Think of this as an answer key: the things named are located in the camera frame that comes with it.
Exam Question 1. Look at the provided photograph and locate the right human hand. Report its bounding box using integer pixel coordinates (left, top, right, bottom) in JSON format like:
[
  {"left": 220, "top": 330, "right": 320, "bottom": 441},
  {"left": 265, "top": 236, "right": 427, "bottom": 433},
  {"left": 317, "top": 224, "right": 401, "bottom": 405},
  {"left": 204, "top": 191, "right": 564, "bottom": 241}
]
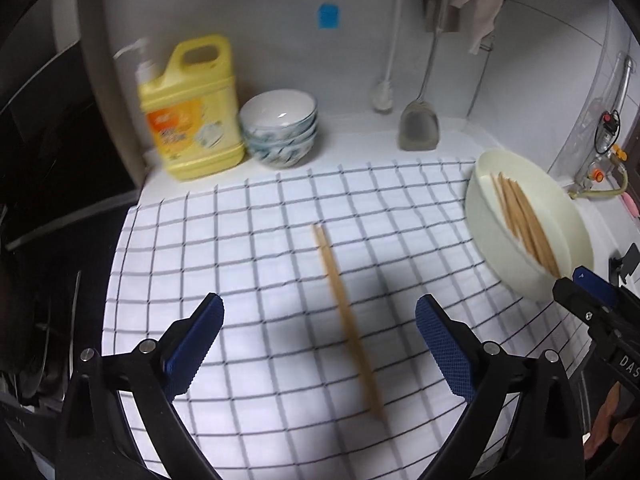
[{"left": 584, "top": 382, "right": 637, "bottom": 460}]

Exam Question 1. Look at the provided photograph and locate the cream plastic basin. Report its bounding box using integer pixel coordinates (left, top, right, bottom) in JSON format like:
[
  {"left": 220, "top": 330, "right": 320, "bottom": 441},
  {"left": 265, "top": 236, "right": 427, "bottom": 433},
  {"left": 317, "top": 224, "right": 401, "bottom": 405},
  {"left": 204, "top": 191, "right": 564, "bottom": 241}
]
[{"left": 464, "top": 150, "right": 594, "bottom": 302}]

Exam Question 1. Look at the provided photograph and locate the black white checkered cloth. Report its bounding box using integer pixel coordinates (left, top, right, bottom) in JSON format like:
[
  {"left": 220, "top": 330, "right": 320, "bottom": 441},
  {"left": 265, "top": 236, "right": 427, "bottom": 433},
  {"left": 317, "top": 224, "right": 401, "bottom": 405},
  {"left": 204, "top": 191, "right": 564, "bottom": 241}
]
[{"left": 102, "top": 159, "right": 588, "bottom": 479}]

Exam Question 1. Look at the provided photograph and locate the steel spatula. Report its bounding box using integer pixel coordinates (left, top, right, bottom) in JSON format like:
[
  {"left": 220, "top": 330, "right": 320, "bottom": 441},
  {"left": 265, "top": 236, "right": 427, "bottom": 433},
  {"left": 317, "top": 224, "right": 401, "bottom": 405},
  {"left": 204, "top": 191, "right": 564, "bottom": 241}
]
[{"left": 398, "top": 0, "right": 449, "bottom": 152}]

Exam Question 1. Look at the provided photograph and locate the bottom floral ceramic bowl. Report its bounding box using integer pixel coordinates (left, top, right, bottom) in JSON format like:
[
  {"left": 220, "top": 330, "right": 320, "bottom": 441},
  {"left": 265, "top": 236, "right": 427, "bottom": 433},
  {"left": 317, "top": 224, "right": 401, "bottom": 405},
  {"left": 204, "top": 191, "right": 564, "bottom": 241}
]
[{"left": 243, "top": 132, "right": 317, "bottom": 168}]

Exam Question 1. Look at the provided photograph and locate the floral ceramic bowl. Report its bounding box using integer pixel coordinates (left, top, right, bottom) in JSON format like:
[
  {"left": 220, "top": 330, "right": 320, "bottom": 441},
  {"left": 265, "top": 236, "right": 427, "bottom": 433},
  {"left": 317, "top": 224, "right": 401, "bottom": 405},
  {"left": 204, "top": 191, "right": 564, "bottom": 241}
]
[
  {"left": 239, "top": 89, "right": 317, "bottom": 129},
  {"left": 243, "top": 132, "right": 317, "bottom": 168},
  {"left": 241, "top": 114, "right": 317, "bottom": 143}
]

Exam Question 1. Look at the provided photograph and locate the yellow dish soap bottle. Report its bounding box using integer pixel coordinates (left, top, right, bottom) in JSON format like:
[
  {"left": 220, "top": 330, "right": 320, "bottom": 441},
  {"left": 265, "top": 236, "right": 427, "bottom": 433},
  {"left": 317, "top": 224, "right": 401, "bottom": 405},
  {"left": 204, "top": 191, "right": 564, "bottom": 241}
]
[{"left": 138, "top": 35, "right": 245, "bottom": 181}]

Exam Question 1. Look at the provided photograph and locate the white dish brush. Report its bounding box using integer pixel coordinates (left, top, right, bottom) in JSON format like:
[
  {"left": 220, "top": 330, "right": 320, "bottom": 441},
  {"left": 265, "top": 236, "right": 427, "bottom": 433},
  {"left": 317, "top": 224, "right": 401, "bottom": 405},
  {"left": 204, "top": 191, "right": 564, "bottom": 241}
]
[{"left": 371, "top": 0, "right": 404, "bottom": 114}]

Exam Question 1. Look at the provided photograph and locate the middle floral ceramic bowl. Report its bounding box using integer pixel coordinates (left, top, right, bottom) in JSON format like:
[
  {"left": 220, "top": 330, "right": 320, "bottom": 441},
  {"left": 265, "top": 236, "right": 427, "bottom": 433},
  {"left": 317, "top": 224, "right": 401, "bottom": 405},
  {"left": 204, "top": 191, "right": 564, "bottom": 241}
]
[{"left": 241, "top": 114, "right": 317, "bottom": 143}]

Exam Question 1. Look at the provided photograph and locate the top floral ceramic bowl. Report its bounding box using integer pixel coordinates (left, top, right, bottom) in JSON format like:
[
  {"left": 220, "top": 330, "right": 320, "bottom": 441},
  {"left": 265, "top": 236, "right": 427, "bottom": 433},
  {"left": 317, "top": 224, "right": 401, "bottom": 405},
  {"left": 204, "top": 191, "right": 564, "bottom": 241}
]
[{"left": 239, "top": 89, "right": 317, "bottom": 129}]

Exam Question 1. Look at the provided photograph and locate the white hanging cloth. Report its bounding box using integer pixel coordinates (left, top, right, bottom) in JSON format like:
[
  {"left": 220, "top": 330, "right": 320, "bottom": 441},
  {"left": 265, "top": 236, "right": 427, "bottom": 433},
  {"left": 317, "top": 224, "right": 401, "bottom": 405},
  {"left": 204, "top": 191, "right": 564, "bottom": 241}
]
[{"left": 449, "top": 0, "right": 504, "bottom": 55}]

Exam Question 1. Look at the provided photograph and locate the gas valve with hose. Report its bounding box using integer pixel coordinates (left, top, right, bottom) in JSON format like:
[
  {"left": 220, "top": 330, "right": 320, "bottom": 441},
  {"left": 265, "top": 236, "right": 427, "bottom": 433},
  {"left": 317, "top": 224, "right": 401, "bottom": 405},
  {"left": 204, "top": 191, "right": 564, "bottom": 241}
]
[{"left": 568, "top": 52, "right": 636, "bottom": 200}]

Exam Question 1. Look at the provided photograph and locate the blue wall sticker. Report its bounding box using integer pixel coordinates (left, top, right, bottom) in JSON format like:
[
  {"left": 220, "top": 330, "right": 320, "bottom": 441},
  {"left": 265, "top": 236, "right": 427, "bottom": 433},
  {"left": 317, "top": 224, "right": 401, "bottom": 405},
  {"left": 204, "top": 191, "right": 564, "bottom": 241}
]
[{"left": 318, "top": 3, "right": 340, "bottom": 29}]

